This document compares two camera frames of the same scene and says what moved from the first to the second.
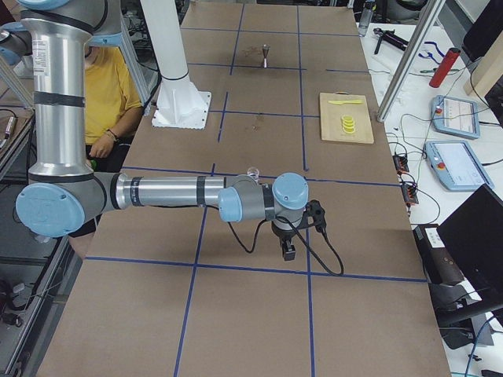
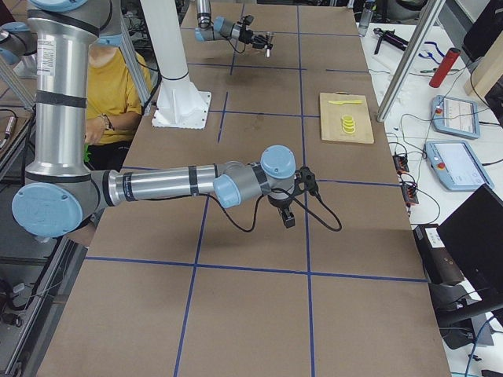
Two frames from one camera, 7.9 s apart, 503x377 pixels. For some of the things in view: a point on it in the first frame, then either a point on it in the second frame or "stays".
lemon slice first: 347,118 stays
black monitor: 474,235 stays
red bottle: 445,67 stays
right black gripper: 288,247 → 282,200
